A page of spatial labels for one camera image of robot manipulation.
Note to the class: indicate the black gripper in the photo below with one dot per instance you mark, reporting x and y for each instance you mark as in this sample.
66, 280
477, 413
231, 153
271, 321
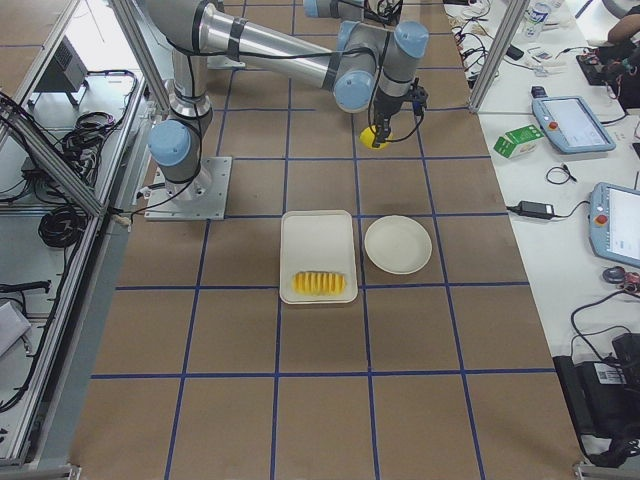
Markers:
386, 105

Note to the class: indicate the yellow lemon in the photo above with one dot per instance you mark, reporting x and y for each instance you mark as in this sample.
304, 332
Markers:
369, 139

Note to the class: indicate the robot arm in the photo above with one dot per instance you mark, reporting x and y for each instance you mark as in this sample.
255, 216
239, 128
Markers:
351, 10
371, 69

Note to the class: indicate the white round plate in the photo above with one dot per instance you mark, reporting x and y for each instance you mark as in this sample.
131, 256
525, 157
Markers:
398, 245

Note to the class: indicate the green white carton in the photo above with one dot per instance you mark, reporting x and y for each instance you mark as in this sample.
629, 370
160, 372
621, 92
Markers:
518, 142

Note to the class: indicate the white rectangular tray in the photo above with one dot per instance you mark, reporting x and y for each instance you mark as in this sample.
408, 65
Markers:
321, 240

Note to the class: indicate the black power adapter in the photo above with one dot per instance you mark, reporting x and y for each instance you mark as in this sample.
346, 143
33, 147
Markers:
536, 210

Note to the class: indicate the blue teach pendant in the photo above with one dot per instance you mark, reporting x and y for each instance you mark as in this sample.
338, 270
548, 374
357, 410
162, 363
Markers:
570, 125
614, 223

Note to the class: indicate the plastic water bottle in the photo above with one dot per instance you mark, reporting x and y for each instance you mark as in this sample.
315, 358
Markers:
535, 19

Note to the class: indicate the aluminium frame post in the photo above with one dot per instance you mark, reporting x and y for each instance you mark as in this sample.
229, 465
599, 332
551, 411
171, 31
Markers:
510, 19

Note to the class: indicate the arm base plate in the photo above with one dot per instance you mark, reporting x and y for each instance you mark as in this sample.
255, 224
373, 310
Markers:
205, 198

